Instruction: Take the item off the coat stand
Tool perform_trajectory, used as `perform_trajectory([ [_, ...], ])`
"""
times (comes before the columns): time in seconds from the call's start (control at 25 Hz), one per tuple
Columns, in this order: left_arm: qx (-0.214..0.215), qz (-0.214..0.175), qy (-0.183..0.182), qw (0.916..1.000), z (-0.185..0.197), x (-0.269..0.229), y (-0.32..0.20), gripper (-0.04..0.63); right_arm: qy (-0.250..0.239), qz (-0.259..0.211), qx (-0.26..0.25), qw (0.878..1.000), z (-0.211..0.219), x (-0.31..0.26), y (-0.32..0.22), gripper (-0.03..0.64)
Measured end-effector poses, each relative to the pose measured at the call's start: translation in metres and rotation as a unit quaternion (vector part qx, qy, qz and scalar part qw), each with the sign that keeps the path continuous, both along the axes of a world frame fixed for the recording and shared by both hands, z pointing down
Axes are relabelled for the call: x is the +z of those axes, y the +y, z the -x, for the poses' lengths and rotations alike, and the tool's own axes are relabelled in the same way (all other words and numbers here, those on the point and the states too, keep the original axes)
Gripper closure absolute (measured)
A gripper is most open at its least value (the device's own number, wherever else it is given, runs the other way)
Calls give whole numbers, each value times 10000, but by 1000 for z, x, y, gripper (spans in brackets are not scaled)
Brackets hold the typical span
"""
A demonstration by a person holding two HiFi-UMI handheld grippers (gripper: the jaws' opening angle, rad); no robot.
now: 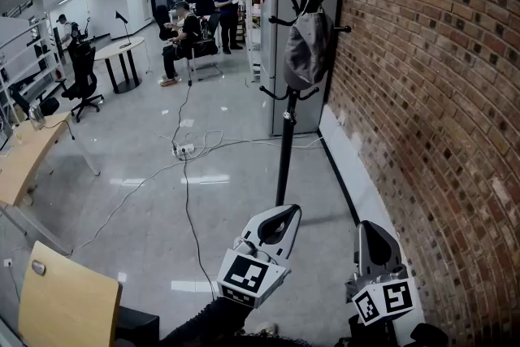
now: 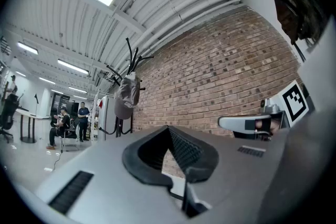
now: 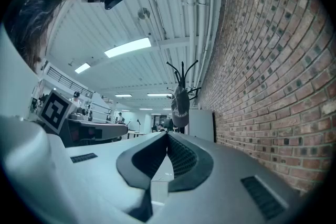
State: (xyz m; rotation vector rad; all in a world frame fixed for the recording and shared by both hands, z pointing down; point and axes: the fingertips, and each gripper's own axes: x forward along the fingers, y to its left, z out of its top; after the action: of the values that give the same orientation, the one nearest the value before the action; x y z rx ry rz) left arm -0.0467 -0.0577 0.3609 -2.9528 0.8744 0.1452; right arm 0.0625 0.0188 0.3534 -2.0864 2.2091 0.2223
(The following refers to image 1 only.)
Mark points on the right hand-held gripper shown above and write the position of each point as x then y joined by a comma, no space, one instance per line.
386,298

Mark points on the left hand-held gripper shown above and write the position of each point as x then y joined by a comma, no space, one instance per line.
248,276

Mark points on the black metal coat rack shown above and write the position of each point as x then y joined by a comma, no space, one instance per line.
286,158

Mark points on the grey cap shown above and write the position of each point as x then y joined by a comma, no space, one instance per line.
306,53

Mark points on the person's right forearm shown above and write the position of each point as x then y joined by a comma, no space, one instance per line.
426,337

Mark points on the person's left forearm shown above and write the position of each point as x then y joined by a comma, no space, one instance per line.
211,323

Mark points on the white power strip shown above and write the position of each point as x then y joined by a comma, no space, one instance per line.
183,150

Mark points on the black box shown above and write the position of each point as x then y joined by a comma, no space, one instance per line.
138,327

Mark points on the metal-framed visitor chair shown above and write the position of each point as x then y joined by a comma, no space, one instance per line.
205,49

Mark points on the small light wood desk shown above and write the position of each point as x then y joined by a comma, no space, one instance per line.
69,304

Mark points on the black office chair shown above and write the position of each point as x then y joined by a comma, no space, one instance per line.
162,18
84,77
24,101

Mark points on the round white table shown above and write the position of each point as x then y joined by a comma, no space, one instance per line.
120,46

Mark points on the small grey oval object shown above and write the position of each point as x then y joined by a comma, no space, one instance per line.
38,267

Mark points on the long light wood desk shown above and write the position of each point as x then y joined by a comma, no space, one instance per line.
28,158

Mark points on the black desk lamp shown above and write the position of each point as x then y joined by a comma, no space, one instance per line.
120,17

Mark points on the glass jar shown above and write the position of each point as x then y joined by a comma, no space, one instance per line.
36,115

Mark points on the white floor socket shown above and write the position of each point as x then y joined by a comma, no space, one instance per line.
8,262

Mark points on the black mezzanine railing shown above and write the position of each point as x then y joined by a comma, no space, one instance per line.
18,9

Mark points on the white wall ledge panel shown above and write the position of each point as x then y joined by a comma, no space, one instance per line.
357,183

